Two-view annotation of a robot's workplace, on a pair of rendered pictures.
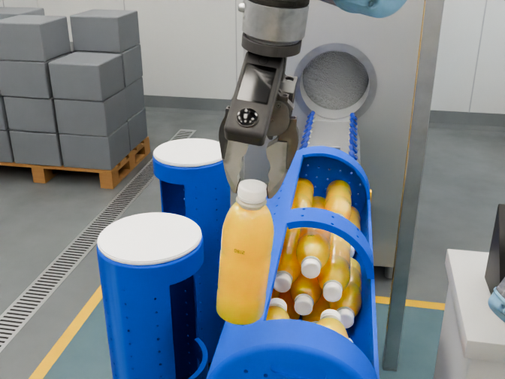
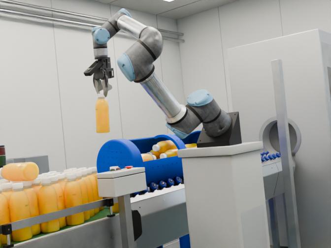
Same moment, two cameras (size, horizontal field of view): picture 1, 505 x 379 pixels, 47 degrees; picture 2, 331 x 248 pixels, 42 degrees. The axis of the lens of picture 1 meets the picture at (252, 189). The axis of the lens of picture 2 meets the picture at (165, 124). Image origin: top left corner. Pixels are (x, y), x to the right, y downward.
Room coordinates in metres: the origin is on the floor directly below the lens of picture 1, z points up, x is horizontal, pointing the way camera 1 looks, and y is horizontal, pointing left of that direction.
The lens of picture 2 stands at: (-1.14, -1.38, 1.24)
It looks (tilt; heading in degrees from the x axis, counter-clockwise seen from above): 1 degrees up; 29
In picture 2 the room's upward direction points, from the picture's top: 6 degrees counter-clockwise
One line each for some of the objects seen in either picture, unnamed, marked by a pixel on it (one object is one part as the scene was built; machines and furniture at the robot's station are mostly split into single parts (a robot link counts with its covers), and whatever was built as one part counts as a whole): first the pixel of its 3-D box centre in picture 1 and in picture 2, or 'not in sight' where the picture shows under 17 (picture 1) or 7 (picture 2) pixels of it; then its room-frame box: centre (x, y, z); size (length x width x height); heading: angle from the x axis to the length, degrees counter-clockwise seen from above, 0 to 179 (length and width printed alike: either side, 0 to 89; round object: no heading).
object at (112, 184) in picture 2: not in sight; (122, 181); (0.39, -0.30, 1.05); 0.20 x 0.10 x 0.10; 171
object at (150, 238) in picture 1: (149, 236); not in sight; (1.39, 0.28, 1.03); 0.28 x 0.28 x 0.01
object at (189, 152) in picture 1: (191, 152); not in sight; (2.04, 0.23, 1.03); 0.28 x 0.28 x 0.01
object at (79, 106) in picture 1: (54, 93); not in sight; (4.50, 1.56, 0.59); 1.20 x 0.80 x 1.19; 79
